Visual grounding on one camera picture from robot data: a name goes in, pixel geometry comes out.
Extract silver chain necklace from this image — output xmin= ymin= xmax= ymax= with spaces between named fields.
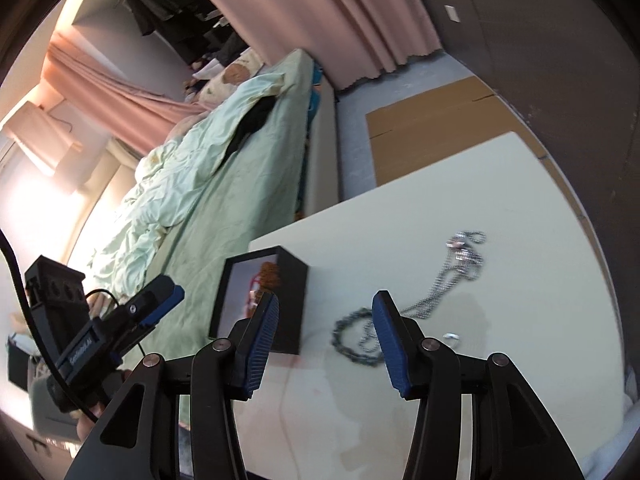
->
xmin=357 ymin=230 xmax=487 ymax=356

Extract brown rudraksha bead bracelet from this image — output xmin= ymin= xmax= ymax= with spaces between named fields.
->
xmin=257 ymin=260 xmax=280 ymax=294

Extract black jewelry box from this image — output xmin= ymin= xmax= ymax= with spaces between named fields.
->
xmin=207 ymin=245 xmax=309 ymax=356

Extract person left hand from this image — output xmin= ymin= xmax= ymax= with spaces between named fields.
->
xmin=74 ymin=291 xmax=137 ymax=441

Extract light green duvet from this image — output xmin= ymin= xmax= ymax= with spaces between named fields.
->
xmin=88 ymin=72 xmax=285 ymax=299

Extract beige headboard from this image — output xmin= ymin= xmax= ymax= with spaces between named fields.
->
xmin=52 ymin=138 xmax=142 ymax=193

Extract white table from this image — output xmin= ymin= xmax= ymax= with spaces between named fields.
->
xmin=235 ymin=133 xmax=626 ymax=479

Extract pink curtain behind bed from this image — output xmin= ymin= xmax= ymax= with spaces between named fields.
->
xmin=42 ymin=34 xmax=210 ymax=155

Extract green bed mattress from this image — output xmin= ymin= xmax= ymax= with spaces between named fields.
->
xmin=64 ymin=48 xmax=342 ymax=430

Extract black garment on bed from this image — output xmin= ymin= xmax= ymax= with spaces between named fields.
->
xmin=220 ymin=96 xmax=278 ymax=166

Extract flat cardboard sheet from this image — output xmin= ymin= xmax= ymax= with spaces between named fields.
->
xmin=366 ymin=76 xmax=587 ymax=223

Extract patterned pillow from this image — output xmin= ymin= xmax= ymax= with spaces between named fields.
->
xmin=198 ymin=48 xmax=264 ymax=110

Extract hanging dark clothes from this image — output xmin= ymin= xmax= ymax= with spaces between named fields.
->
xmin=124 ymin=0 xmax=248 ymax=66

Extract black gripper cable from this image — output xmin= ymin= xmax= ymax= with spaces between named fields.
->
xmin=0 ymin=228 xmax=101 ymax=424

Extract pink curtain near wall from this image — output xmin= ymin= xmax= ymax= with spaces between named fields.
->
xmin=212 ymin=0 xmax=442 ymax=89

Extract white wall socket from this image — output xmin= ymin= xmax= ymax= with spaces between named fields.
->
xmin=445 ymin=4 xmax=460 ymax=23

